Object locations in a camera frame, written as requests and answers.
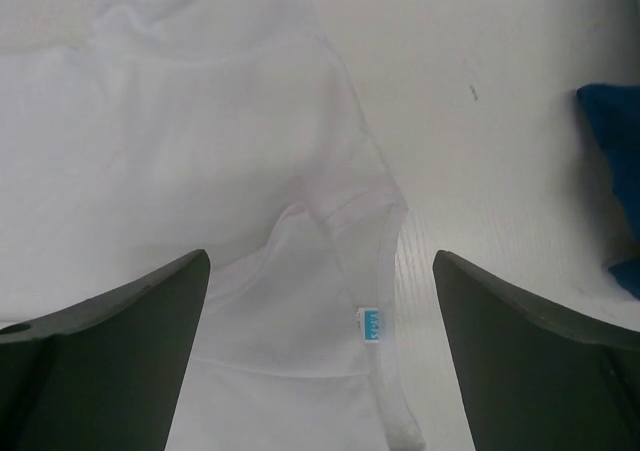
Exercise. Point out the blue printed t shirt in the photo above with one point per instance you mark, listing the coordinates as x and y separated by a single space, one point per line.
612 112

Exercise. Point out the white t shirt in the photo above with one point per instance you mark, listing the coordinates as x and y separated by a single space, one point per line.
229 126

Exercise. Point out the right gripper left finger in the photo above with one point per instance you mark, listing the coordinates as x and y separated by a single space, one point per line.
106 373

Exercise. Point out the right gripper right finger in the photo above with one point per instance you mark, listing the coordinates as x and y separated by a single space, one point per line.
534 374

